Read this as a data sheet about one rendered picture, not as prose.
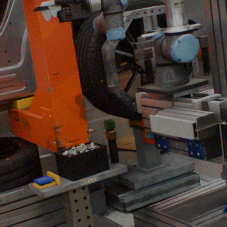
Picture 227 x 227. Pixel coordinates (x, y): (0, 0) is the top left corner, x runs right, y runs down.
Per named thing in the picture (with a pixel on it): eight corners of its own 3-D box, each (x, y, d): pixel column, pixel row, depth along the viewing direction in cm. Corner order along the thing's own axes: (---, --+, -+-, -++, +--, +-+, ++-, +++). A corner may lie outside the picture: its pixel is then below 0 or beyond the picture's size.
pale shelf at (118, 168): (110, 164, 303) (109, 158, 303) (128, 172, 289) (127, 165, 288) (29, 190, 284) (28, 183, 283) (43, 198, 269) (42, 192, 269)
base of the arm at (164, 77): (196, 80, 268) (193, 58, 266) (168, 88, 261) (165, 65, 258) (174, 78, 281) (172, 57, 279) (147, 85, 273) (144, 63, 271)
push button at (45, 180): (47, 180, 283) (47, 175, 282) (54, 183, 277) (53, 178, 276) (33, 184, 279) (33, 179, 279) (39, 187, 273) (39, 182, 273)
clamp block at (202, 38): (199, 44, 321) (197, 34, 320) (210, 44, 313) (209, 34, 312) (191, 46, 318) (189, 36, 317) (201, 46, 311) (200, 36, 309)
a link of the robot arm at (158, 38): (176, 57, 276) (172, 27, 273) (189, 60, 263) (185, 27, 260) (151, 62, 272) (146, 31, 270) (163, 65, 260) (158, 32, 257)
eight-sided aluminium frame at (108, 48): (195, 98, 348) (184, 0, 336) (203, 99, 342) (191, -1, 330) (111, 121, 323) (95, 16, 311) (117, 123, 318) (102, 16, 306)
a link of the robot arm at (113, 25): (119, 37, 253) (115, 10, 251) (129, 38, 243) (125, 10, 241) (101, 40, 251) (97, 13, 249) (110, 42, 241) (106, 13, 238)
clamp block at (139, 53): (143, 57, 305) (142, 46, 304) (153, 58, 297) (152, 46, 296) (134, 59, 303) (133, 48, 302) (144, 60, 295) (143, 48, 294)
